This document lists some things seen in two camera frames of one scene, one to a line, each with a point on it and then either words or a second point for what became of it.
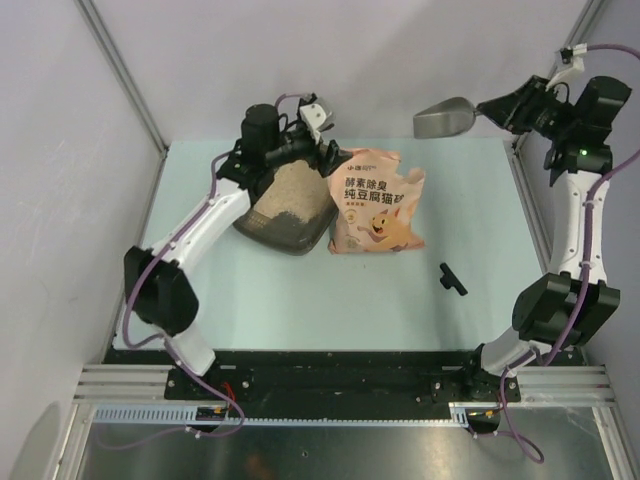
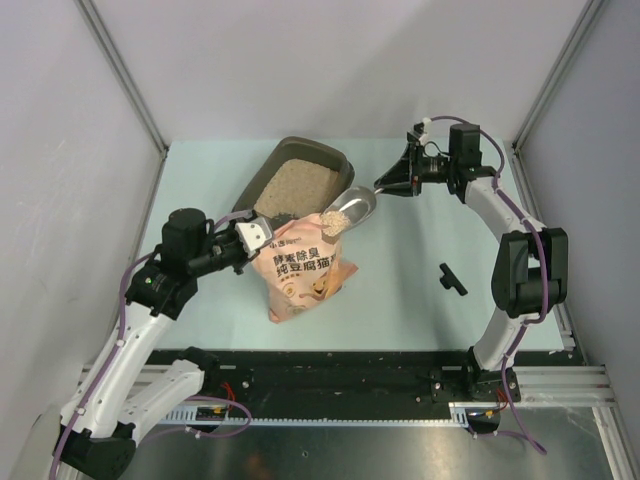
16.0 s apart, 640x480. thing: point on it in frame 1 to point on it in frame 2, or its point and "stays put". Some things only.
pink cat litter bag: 373,203 to 300,270
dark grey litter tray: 294,212 stays put
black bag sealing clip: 449,280 stays put
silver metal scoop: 447,118 to 357,202
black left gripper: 333,158 to 242,262
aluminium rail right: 564,385 stays put
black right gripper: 512,110 to 399,181
